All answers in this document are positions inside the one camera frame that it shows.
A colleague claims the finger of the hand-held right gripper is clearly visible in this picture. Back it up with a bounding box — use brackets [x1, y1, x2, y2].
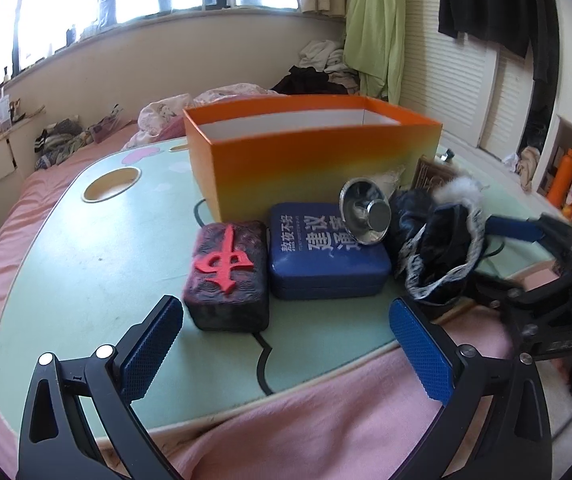
[486, 214, 572, 281]
[458, 270, 572, 321]

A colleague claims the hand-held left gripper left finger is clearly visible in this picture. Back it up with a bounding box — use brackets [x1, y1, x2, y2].
[16, 295, 185, 480]

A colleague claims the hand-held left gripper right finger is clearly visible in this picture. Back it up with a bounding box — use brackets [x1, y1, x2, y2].
[388, 297, 554, 480]

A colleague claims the black lace-trimmed cloth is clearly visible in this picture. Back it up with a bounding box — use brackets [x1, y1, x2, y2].
[398, 177, 489, 306]

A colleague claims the dark block with red symbol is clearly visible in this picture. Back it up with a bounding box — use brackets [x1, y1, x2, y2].
[183, 219, 272, 332]

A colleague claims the blue zip case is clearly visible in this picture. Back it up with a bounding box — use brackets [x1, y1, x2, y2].
[266, 201, 393, 302]

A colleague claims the silver metal funnel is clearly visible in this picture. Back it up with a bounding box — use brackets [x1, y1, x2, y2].
[338, 176, 392, 246]

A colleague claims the orange cardboard box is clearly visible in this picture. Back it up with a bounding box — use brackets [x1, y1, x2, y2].
[182, 94, 444, 223]

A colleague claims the light green desktop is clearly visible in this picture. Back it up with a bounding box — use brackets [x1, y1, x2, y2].
[0, 137, 567, 433]

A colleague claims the beige cloth heap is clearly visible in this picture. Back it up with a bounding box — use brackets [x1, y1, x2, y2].
[518, 147, 542, 191]

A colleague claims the orange bottle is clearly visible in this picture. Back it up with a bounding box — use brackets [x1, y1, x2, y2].
[546, 149, 572, 206]

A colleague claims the brown patterned box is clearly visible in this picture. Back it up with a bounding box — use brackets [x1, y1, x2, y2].
[411, 156, 462, 191]

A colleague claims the dark blue shiny cloth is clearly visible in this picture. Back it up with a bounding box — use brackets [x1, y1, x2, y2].
[385, 189, 439, 266]

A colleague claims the white louvered closet door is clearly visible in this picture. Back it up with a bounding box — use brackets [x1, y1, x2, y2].
[403, 25, 542, 161]

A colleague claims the striped clothes pile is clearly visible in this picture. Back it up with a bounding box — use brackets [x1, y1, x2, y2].
[33, 105, 134, 171]

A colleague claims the black hanging garment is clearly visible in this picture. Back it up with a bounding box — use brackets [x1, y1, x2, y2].
[438, 0, 562, 83]

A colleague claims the floral pink quilt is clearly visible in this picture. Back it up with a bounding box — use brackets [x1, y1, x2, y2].
[122, 82, 279, 151]

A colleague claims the light green hanging cloth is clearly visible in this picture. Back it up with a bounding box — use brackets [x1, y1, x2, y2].
[343, 0, 407, 103]

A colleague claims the black clothes pile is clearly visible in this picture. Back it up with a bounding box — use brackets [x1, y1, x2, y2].
[270, 65, 362, 96]

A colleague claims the white clothes pile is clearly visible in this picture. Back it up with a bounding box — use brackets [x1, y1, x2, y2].
[298, 37, 362, 86]

